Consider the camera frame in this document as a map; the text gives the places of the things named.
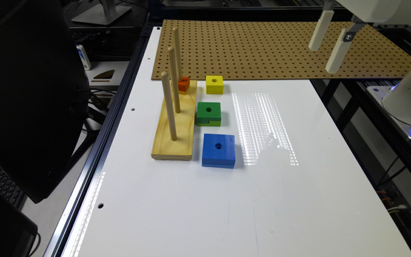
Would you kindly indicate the black keyboard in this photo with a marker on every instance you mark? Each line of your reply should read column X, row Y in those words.
column 11, row 191

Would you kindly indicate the wooden peg base board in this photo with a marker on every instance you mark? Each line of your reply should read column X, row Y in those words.
column 164, row 148

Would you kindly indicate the near wooden peg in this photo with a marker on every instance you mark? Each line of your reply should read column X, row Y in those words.
column 169, row 104

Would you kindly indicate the black laptop corner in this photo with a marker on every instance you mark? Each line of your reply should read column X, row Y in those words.
column 17, row 231

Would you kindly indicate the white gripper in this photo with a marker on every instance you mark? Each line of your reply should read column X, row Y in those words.
column 366, row 10

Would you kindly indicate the white blue small device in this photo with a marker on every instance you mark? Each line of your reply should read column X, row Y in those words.
column 84, row 57

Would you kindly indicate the brown pegboard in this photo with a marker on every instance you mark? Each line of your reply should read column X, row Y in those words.
column 239, row 50

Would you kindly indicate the green wooden block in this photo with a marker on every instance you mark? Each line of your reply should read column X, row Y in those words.
column 208, row 114

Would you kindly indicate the silver monitor stand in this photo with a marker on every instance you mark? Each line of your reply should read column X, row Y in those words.
column 104, row 13

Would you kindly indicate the far wooden peg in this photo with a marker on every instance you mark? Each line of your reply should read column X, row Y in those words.
column 177, row 49

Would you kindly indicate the middle wooden peg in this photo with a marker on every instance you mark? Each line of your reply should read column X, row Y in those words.
column 174, row 79

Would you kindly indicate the black monitor back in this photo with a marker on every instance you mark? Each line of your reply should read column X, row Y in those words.
column 44, row 95

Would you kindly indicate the orange wooden block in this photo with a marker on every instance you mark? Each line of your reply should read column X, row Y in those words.
column 184, row 85

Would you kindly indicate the wooden peg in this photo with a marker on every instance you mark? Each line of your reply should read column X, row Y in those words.
column 169, row 104
column 177, row 49
column 174, row 79

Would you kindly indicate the blue wooden block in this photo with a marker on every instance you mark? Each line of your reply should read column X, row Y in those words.
column 218, row 150

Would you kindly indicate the yellow wooden block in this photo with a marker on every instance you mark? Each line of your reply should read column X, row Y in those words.
column 214, row 85

